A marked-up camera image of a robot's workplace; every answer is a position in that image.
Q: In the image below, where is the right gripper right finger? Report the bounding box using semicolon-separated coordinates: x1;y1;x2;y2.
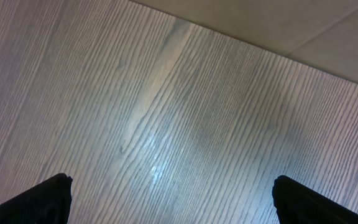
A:
272;175;358;224

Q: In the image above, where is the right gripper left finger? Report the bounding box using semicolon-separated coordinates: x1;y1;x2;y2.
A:
0;173;73;224

